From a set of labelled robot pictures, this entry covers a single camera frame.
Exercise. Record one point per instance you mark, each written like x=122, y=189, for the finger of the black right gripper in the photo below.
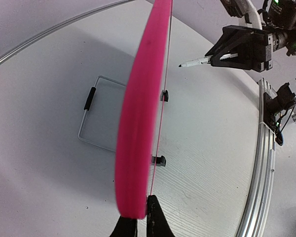
x=224, y=46

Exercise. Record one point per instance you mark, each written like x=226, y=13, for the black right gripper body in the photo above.
x=278, y=18

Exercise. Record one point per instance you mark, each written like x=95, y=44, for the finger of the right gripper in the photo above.
x=244, y=61

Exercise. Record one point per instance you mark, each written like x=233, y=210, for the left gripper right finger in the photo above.
x=157, y=225

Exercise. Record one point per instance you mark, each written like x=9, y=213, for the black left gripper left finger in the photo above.
x=125, y=227

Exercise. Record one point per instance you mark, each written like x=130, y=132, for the green whiteboard marker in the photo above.
x=206, y=60

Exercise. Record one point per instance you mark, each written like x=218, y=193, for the pink-framed whiteboard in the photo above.
x=138, y=115

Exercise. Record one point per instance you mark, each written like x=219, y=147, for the left whiteboard stand foot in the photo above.
x=159, y=161

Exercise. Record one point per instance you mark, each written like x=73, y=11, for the whiteboard stand foot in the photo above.
x=164, y=96
x=159, y=161

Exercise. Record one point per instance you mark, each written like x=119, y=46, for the right whiteboard stand foot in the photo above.
x=164, y=96

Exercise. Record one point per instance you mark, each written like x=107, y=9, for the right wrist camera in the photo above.
x=245, y=11

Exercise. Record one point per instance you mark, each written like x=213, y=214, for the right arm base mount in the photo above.
x=275, y=109

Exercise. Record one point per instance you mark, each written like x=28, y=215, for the aluminium front rail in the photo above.
x=256, y=209

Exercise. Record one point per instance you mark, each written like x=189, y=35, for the wire whiteboard back stand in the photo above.
x=101, y=115

